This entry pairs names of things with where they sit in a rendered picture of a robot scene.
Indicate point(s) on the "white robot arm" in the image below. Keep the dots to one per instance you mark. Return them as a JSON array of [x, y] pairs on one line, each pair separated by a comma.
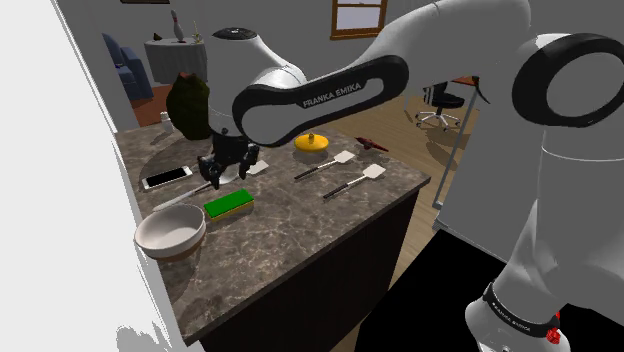
[[560, 204]]

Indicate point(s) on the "dark red tool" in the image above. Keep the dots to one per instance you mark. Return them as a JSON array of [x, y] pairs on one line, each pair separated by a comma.
[[370, 143]]

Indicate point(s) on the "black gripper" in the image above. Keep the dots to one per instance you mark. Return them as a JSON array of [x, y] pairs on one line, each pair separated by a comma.
[[229, 148]]

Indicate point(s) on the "round table with grey cloth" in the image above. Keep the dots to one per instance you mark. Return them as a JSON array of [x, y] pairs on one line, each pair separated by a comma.
[[175, 61]]

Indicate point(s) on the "black office chair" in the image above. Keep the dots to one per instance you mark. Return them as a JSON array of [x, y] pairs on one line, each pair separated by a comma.
[[441, 101]]

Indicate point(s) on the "wooden framed window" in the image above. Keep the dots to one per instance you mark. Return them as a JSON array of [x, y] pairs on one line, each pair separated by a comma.
[[358, 17]]

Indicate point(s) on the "silver knife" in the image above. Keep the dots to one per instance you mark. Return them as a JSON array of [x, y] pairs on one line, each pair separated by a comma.
[[178, 199]]

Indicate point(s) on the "green and yellow sponge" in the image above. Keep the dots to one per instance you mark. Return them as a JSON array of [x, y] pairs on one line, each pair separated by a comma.
[[228, 202]]

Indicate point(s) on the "white bowl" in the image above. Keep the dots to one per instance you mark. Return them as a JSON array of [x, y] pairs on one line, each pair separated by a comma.
[[170, 233]]

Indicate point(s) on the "black robot stand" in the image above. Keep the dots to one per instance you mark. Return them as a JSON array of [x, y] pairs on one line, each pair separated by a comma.
[[438, 302]]

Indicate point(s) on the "small white bottle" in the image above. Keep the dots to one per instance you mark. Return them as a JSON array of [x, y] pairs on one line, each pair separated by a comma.
[[166, 122]]

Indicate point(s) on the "blue armchair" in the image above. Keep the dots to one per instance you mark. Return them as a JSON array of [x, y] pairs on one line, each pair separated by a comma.
[[129, 73]]

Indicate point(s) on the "yellow round lid with knob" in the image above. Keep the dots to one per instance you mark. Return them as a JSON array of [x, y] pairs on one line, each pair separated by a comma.
[[312, 142]]

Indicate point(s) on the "white smartphone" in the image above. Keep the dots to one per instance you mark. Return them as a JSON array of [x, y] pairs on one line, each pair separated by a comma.
[[166, 177]]

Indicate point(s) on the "dark green bushy plant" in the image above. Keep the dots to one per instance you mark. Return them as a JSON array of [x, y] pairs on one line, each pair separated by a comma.
[[187, 109]]

